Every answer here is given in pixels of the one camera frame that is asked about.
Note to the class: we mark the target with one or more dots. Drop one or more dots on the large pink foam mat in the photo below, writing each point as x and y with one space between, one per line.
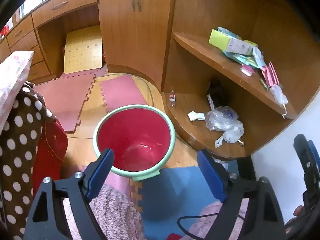
62 100

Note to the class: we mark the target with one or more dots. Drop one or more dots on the red embroidered cloth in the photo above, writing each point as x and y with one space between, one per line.
50 150

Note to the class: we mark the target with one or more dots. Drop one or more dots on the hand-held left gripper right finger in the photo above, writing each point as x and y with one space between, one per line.
211 175

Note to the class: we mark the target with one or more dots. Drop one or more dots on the clear plastic bag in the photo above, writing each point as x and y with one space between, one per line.
222 118

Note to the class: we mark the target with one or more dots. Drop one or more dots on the small clear bottle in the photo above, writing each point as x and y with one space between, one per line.
172 98

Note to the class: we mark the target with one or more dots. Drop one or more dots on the brown polka dot cloth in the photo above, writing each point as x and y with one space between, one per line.
20 142

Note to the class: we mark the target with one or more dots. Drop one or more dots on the lilac foam mat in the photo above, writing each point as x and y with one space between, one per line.
120 181

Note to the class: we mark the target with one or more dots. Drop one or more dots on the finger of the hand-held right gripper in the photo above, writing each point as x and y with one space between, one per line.
301 155

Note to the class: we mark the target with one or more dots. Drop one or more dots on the blue foam mat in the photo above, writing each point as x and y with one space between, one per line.
175 195

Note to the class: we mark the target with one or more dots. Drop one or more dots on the tall wooden cabinet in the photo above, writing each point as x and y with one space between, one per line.
130 42

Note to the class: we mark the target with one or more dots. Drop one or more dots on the small green tube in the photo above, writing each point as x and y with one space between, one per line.
263 84

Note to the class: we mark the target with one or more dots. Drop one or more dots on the clear jar with pink rim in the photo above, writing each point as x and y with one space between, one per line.
247 70

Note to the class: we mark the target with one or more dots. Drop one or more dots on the white face mask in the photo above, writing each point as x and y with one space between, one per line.
278 95

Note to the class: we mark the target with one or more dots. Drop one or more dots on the small pink foam mat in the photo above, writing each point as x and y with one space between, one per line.
120 90

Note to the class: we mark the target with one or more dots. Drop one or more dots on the orange foam mat strip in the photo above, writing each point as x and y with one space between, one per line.
136 192

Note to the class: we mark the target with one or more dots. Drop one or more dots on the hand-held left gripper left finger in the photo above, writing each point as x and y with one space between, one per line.
100 175

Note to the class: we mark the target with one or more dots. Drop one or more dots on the white crumpled paper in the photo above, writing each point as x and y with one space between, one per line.
196 116

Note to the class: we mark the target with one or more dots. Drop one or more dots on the teal patterned packet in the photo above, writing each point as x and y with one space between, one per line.
245 60

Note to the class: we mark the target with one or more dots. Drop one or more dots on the yellow gridded mat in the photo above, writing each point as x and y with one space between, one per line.
83 50

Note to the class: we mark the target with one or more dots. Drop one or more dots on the pink packet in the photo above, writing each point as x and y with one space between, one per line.
270 73

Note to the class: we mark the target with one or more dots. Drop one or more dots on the person's right hand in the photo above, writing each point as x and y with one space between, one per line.
298 211

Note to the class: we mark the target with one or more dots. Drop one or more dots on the white plastic wrapper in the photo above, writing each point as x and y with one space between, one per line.
258 57

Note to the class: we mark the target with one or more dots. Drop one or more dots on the green and white box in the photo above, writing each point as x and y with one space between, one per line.
225 41

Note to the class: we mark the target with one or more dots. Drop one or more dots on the pink floral pillow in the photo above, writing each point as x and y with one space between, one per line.
12 80

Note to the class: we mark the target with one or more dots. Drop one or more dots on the red box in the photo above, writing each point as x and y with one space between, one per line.
4 33

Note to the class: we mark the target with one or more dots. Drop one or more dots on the red bin with green rim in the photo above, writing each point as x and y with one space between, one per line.
135 135

